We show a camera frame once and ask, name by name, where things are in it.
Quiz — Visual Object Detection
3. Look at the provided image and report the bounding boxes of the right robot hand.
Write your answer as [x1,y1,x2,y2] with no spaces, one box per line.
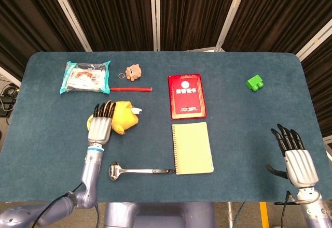
[265,123,320,189]

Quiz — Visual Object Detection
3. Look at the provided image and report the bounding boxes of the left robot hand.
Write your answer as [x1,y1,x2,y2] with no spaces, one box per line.
[87,101,117,146]

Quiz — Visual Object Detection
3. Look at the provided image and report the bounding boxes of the yellow plush toy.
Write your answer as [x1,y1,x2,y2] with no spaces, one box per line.
[86,101,143,135]

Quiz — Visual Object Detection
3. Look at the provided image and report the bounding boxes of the green toy building block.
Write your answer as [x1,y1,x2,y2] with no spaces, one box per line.
[245,74,264,92]

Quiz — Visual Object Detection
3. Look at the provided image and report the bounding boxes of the red stick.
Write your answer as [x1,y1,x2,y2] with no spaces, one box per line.
[110,87,153,92]

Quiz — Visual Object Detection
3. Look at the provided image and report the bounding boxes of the teal plastic snack packet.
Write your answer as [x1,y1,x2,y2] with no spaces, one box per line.
[59,60,112,95]

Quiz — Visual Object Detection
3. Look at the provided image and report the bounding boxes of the red certificate booklet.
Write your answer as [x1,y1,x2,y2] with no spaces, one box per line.
[167,73,208,120]

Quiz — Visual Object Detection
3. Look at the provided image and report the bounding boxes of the yellow spiral notebook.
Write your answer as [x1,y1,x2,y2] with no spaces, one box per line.
[171,121,215,176]

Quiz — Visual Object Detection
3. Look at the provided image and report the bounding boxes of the robot torso base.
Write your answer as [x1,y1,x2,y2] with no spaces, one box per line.
[103,202,216,228]

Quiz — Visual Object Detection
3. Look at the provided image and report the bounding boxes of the steel ladle with black handle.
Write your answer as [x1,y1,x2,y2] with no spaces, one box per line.
[108,161,175,181]

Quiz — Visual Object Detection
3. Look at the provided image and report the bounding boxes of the brown plush keychain toy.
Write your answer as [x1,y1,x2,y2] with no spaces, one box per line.
[118,64,143,82]

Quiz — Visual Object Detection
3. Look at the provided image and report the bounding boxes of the black cable bundle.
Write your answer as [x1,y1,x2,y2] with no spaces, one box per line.
[0,82,20,117]

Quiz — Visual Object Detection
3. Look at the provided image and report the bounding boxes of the white partition frame post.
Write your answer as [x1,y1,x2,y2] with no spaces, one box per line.
[46,0,93,52]
[149,0,161,52]
[295,18,332,61]
[215,0,251,52]

